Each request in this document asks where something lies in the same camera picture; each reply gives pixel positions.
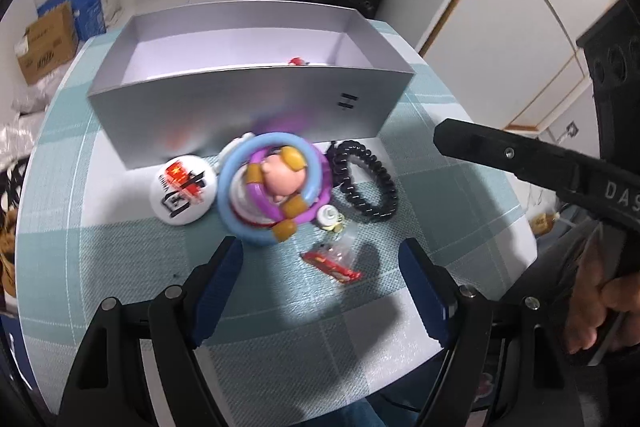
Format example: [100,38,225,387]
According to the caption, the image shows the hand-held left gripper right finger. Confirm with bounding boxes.
[398,237,576,427]

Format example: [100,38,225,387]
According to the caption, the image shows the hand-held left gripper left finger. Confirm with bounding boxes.
[62,236,245,427]

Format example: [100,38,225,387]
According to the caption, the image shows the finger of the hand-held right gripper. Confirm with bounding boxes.
[433,119,597,198]

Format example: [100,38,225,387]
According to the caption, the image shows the red trinket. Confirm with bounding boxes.
[300,232,363,285]

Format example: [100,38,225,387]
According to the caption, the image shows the black spiral hair tie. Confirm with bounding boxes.
[327,139,399,224]

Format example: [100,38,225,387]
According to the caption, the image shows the round white pin badge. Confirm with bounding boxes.
[151,154,218,223]

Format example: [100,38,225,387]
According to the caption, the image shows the small white charm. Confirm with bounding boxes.
[316,204,347,233]

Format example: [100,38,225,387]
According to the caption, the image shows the pig figure ring toy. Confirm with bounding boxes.
[216,131,333,247]

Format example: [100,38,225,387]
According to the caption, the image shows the silver cardboard box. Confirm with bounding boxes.
[87,1,416,170]

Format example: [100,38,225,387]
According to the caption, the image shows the person's right hand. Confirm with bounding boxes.
[565,227,640,355]

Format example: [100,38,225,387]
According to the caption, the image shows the teal checked tablecloth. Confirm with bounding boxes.
[15,19,538,427]

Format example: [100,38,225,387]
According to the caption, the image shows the white wardrobe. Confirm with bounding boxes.
[420,0,621,132]

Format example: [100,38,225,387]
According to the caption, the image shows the crumpled clear plastic bag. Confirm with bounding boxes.
[0,84,56,168]

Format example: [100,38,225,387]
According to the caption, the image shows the brown cardboard box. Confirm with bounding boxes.
[14,4,80,85]

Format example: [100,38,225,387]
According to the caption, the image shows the blue box with bag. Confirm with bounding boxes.
[37,0,108,40]

